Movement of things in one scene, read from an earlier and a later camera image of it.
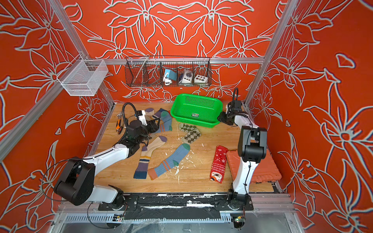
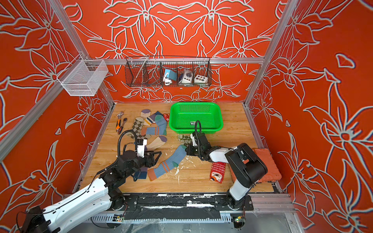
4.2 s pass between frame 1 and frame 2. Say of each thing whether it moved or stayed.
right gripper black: moved
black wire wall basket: stayed
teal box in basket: stayed
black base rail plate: stayed
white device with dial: stayed
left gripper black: moved
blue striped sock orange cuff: moved
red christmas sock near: stayed
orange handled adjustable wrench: stayed
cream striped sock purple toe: stayed
